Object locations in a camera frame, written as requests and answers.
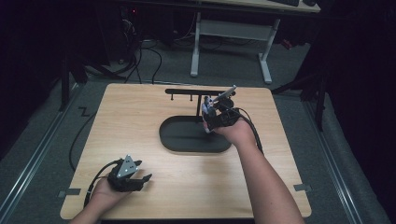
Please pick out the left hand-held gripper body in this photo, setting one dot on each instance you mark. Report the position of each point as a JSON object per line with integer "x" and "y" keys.
{"x": 123, "y": 180}

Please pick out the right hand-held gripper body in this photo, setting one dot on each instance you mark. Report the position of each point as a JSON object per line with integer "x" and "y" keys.
{"x": 225, "y": 116}

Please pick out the black key rack with tray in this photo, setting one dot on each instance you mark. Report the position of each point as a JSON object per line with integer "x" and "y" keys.
{"x": 186, "y": 137}

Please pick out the person's right hand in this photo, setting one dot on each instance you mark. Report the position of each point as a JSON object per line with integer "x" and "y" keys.
{"x": 236, "y": 133}

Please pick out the person's left hand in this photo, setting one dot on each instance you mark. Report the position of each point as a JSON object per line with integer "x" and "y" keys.
{"x": 107, "y": 194}

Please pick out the grey tape strip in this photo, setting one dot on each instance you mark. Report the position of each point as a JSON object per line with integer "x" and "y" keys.
{"x": 302, "y": 187}
{"x": 70, "y": 192}

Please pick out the black metal stand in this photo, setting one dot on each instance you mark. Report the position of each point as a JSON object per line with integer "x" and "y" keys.
{"x": 67, "y": 81}
{"x": 319, "y": 102}

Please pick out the black keyboard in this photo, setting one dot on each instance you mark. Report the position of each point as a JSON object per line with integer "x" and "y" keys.
{"x": 285, "y": 2}

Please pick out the black computer tower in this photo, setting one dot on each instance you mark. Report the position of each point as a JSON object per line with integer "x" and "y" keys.
{"x": 129, "y": 18}

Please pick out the black computer mouse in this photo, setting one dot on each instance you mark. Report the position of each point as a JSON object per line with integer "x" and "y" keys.
{"x": 309, "y": 2}

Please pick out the white frame wooden desk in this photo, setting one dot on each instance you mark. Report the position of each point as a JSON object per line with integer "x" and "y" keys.
{"x": 233, "y": 29}

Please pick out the metal floor rail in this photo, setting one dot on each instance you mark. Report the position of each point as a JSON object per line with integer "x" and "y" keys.
{"x": 34, "y": 158}
{"x": 337, "y": 168}

